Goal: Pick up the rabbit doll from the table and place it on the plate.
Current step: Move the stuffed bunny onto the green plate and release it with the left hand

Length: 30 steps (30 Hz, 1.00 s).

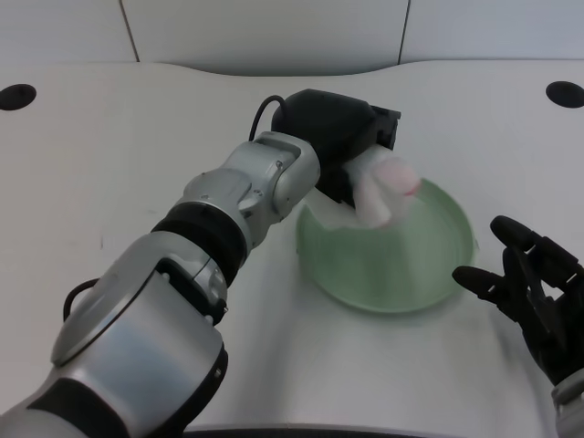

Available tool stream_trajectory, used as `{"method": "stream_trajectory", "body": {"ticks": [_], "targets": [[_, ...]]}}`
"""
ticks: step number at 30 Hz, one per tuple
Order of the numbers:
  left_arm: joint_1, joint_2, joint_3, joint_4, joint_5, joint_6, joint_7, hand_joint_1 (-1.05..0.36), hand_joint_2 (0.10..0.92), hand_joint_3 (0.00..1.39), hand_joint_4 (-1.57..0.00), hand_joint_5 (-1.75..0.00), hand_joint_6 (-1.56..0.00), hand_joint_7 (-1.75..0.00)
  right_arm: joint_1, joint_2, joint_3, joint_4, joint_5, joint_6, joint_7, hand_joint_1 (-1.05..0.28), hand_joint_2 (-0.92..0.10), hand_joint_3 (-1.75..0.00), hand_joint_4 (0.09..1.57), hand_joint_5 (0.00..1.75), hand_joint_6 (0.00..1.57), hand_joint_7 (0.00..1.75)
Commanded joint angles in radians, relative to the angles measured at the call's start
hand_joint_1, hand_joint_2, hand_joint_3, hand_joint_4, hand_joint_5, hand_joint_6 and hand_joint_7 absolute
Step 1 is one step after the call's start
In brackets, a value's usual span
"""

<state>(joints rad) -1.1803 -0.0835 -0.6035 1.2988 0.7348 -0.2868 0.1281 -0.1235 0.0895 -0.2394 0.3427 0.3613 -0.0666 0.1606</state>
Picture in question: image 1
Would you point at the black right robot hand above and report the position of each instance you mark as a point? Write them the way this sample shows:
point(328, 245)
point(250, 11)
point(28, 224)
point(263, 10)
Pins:
point(534, 301)

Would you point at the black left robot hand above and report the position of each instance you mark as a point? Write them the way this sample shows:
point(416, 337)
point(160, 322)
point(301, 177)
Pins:
point(337, 132)

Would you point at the white pink rabbit doll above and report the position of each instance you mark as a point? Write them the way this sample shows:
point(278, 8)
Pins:
point(383, 187)

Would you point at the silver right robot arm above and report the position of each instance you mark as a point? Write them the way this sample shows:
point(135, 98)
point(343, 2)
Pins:
point(568, 401)

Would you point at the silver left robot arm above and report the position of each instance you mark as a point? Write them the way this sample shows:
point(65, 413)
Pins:
point(173, 292)

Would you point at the green round plate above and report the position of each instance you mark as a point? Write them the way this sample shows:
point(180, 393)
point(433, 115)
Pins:
point(388, 269)

